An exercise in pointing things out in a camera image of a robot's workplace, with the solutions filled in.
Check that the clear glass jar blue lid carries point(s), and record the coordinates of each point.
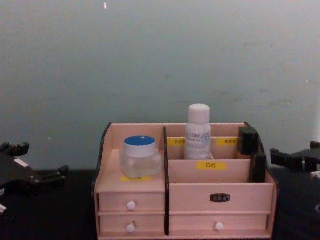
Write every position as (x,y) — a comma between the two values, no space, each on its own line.
(140,160)

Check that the white plastic bottle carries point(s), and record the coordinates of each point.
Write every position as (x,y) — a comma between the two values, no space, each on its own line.
(198,140)

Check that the wide wooden drawer white knob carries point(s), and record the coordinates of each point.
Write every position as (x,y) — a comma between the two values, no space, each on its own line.
(195,223)

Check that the black table cloth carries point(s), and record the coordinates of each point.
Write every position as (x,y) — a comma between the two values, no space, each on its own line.
(60,220)

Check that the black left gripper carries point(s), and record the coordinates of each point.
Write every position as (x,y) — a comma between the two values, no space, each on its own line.
(15,175)

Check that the small wooden drawer white knob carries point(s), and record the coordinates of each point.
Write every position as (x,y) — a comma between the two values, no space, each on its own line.
(150,225)
(147,201)

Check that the pale wooden desktop organizer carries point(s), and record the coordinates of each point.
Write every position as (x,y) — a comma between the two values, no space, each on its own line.
(220,197)

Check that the black rectangular tube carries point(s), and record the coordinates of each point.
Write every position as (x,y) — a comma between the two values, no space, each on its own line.
(247,141)
(258,168)

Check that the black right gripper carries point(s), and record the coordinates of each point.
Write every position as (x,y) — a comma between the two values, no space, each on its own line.
(312,160)

